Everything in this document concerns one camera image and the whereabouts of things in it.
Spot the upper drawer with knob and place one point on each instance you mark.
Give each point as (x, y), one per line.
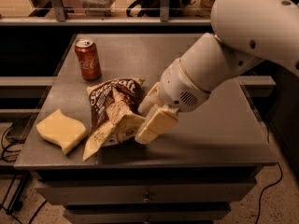
(105, 192)

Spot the clear plastic container behind glass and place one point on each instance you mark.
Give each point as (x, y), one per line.
(97, 7)

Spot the yellow wavy sponge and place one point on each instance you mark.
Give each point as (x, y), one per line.
(61, 130)

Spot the drawer with knob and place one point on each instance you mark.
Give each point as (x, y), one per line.
(183, 213)
(105, 192)

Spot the red coca-cola can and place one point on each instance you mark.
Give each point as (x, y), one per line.
(88, 60)

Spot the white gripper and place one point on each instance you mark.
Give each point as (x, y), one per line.
(177, 85)

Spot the lower drawer with knob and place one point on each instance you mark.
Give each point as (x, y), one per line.
(183, 213)

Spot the black bag behind glass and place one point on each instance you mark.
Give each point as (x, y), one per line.
(153, 8)

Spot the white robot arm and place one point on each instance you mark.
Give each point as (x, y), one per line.
(245, 33)

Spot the brown sea salt chip bag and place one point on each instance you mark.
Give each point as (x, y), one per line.
(115, 119)

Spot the metal railing frame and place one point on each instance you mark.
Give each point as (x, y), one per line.
(71, 13)

